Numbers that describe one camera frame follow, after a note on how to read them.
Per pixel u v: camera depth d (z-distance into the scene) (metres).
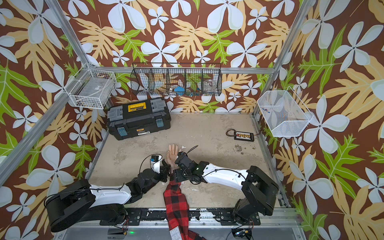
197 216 0.75
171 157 0.90
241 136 1.05
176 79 0.98
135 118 0.95
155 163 0.72
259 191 0.43
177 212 0.75
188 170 0.63
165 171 0.75
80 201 0.44
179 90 0.94
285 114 0.84
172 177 0.83
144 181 0.64
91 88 0.86
